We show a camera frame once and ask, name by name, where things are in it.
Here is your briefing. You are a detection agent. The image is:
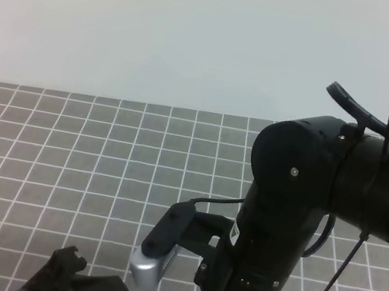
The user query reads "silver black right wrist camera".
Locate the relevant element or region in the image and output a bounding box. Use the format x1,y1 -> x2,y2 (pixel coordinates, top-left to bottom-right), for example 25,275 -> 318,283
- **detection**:
129,200 -> 196,291

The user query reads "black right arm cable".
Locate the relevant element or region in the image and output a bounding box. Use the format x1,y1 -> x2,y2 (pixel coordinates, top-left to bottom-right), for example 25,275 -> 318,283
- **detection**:
317,79 -> 389,151

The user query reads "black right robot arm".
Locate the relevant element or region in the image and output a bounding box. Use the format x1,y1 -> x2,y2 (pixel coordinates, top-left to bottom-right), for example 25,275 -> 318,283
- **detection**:
175,117 -> 389,291

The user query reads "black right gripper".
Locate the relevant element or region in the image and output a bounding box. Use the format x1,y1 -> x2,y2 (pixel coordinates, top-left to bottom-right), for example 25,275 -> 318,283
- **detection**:
195,181 -> 329,291

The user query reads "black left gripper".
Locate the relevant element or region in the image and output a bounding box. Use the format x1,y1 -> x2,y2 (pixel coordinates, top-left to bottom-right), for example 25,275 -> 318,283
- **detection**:
17,246 -> 128,291

